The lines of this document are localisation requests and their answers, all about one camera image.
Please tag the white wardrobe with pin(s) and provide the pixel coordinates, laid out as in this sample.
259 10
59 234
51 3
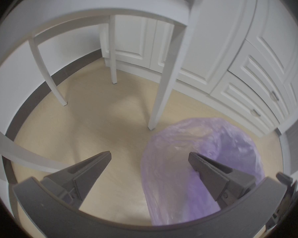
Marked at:
226 46

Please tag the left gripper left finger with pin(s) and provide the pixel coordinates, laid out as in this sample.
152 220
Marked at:
89 176

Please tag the white trash bin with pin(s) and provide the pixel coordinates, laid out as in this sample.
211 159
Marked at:
164 182

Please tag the purple plastic bag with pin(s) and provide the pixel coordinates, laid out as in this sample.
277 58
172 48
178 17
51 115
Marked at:
168 162

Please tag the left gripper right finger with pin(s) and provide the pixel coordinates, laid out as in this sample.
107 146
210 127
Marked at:
213 177

